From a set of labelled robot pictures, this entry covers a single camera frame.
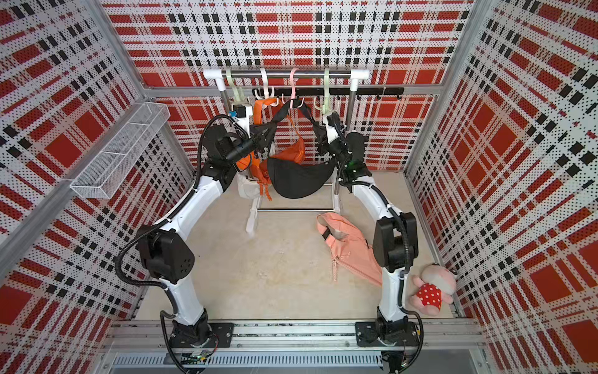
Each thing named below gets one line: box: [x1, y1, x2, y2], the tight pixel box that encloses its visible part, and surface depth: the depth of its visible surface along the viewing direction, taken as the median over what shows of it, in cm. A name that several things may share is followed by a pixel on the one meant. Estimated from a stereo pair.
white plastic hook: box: [253, 67, 275, 100], surface depth 71 cm
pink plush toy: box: [409, 264, 457, 316], surface depth 79 cm
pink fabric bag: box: [316, 211, 384, 287], surface depth 90 cm
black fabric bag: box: [267, 98, 338, 199], surface depth 93 cm
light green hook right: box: [322, 68, 331, 115], surface depth 69 cm
